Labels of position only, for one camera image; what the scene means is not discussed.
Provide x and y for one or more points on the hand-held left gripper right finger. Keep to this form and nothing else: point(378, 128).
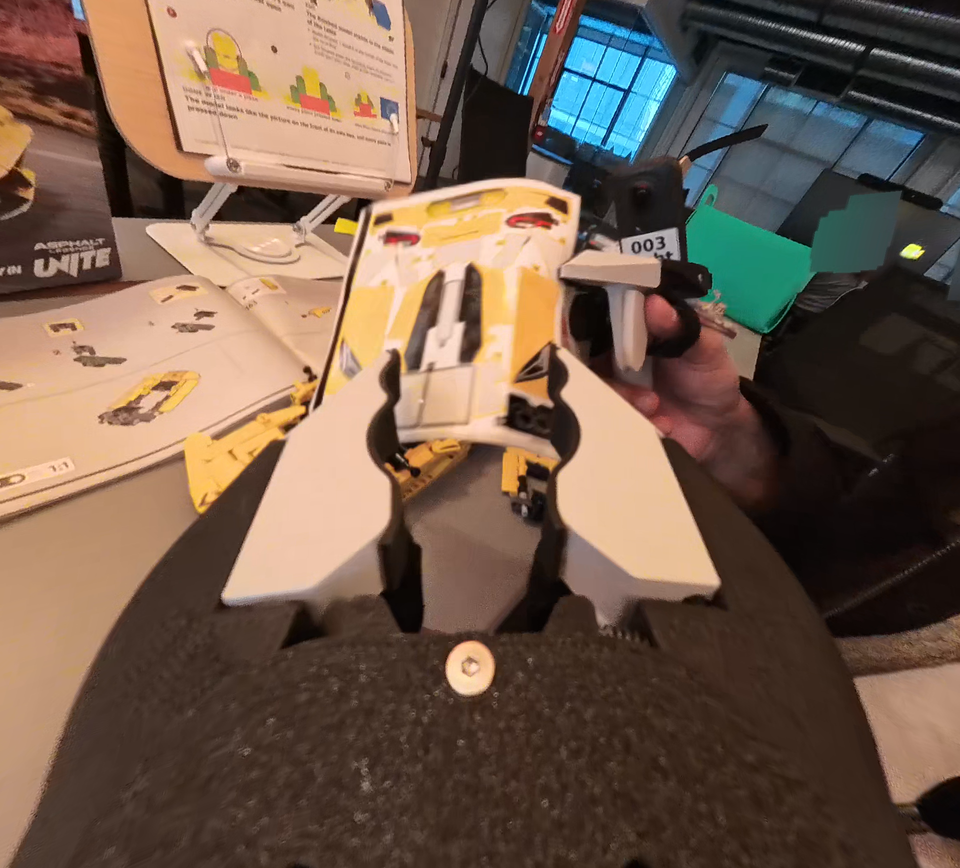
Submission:
point(637, 508)

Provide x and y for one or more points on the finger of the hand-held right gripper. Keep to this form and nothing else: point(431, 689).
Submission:
point(615, 269)

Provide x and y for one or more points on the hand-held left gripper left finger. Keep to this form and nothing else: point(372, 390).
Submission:
point(315, 508)

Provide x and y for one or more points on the yellow sticker sheet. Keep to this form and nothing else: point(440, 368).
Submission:
point(450, 245)

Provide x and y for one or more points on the person's right forearm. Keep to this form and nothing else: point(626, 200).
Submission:
point(817, 463)

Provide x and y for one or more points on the grey desk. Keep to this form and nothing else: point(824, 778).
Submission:
point(75, 583)

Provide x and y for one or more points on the person's right hand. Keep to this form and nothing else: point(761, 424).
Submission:
point(705, 410)

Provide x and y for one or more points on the yellow brick toy car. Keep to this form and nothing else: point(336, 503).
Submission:
point(225, 455)

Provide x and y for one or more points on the wooden stick model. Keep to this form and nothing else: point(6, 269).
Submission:
point(716, 316)

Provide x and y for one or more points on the open instruction booklet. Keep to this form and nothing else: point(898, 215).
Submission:
point(150, 343)

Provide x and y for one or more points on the small yellow sticky note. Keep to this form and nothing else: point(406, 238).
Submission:
point(346, 225)

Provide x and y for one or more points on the printed instruction sheet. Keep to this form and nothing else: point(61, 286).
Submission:
point(285, 57)

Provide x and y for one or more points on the toy car box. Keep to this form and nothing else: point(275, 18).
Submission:
point(45, 132)

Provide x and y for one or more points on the wooden clipboard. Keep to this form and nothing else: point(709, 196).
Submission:
point(112, 57)

